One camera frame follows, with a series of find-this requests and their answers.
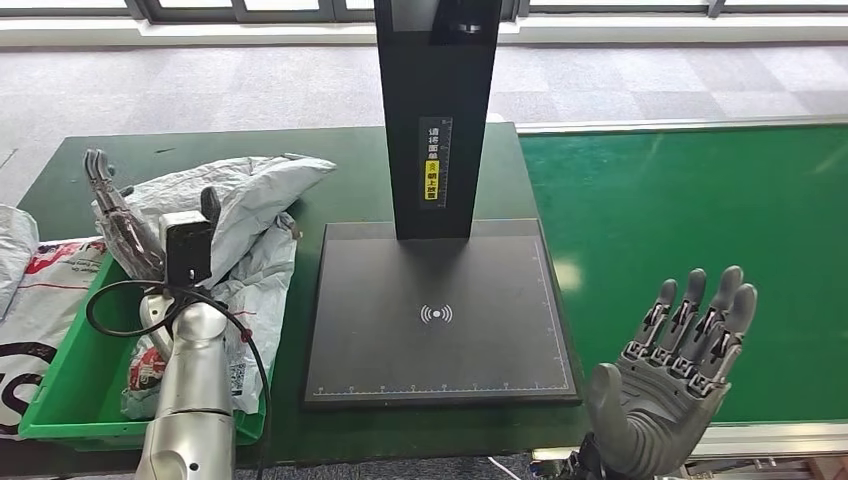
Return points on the yellow black column label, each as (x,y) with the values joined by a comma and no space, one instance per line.
(432,180)

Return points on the green conveyor belt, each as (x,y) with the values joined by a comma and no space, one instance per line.
(662,199)

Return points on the grey plastic bag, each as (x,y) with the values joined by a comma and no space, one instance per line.
(13,248)

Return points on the white mailer black red print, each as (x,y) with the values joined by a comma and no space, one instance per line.
(265,285)

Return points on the black scanner base plate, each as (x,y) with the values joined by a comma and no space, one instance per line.
(397,358)

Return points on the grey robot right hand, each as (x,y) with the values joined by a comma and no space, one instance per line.
(662,404)

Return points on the white window sill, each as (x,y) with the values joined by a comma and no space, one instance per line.
(199,33)

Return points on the green plastic crate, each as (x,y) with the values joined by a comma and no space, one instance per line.
(73,378)

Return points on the black scanner column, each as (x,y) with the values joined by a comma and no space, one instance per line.
(411,132)

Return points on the large white printed bag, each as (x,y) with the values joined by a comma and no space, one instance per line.
(33,318)

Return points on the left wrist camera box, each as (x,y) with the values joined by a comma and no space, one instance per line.
(189,245)

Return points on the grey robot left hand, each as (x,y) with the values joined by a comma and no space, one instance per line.
(126,232)

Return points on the aluminium conveyor side rail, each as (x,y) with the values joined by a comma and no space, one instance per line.
(662,124)

